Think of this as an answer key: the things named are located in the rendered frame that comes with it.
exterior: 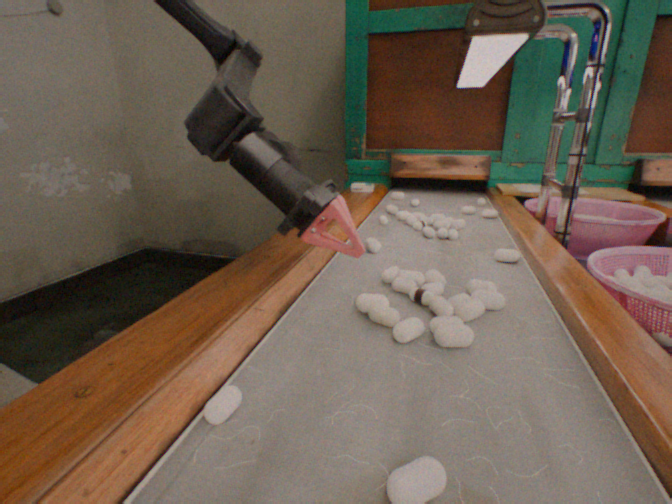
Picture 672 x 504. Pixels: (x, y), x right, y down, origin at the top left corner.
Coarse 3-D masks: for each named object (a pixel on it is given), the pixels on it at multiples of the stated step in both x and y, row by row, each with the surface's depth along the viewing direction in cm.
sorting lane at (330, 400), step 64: (384, 256) 62; (448, 256) 62; (320, 320) 42; (512, 320) 42; (256, 384) 31; (320, 384) 31; (384, 384) 31; (448, 384) 31; (512, 384) 31; (576, 384) 31; (192, 448) 25; (256, 448) 25; (320, 448) 25; (384, 448) 25; (448, 448) 25; (512, 448) 25; (576, 448) 25
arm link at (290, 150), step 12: (228, 84) 46; (240, 96) 47; (240, 108) 46; (252, 108) 47; (252, 120) 46; (240, 132) 47; (264, 132) 53; (192, 144) 48; (228, 144) 47; (276, 144) 52; (288, 144) 54; (216, 156) 48; (228, 156) 50; (288, 156) 52; (300, 156) 57
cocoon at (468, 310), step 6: (468, 300) 42; (474, 300) 41; (480, 300) 42; (456, 306) 41; (462, 306) 41; (468, 306) 40; (474, 306) 41; (480, 306) 41; (456, 312) 41; (462, 312) 40; (468, 312) 40; (474, 312) 40; (480, 312) 41; (462, 318) 40; (468, 318) 40; (474, 318) 41
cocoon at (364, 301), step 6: (366, 294) 43; (372, 294) 43; (378, 294) 43; (360, 300) 42; (366, 300) 42; (372, 300) 42; (378, 300) 42; (384, 300) 42; (360, 306) 42; (366, 306) 42
